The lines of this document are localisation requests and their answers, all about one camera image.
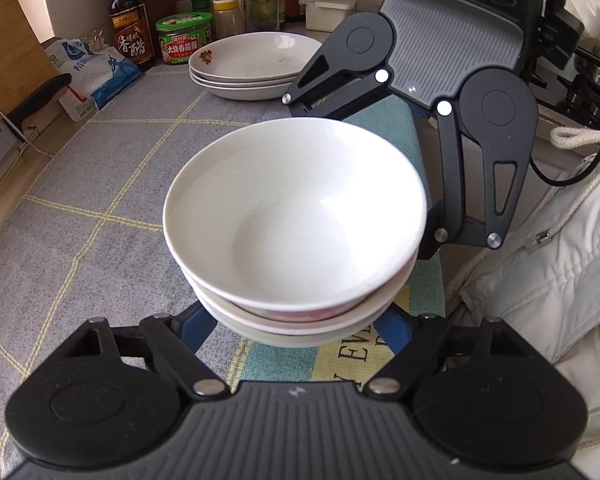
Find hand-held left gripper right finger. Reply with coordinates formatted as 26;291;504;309
361;304;537;402

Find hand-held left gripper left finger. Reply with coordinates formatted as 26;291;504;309
61;301;231;404

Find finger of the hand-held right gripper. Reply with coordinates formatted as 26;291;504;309
416;99;532;262
281;55;395;122

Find white pink-flower bowl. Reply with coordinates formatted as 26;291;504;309
180;252;417;334
162;117;428;311
195;284;397;349

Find white plastic box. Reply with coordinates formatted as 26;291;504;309
303;0;357;34

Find yellow-lidded spice jar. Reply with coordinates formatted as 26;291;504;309
212;0;245;39

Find gas stove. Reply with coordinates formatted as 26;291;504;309
530;35;600;132

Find person's white jacket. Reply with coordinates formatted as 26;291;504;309
442;125;600;480

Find green-lidded sauce jar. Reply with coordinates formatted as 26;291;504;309
154;12;214;66

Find grey and teal checked towel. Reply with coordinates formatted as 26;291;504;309
0;64;449;467

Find dark vinegar bottle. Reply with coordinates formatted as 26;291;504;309
108;0;156;72

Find white and blue salt bag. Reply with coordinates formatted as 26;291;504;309
45;36;146;122

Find bamboo cutting board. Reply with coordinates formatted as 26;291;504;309
0;0;54;127

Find black cable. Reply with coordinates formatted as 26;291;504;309
527;124;600;187

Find metal wire rack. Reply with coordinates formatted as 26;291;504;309
0;94;57;246

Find santoku knife black handle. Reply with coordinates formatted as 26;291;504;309
0;72;74;187

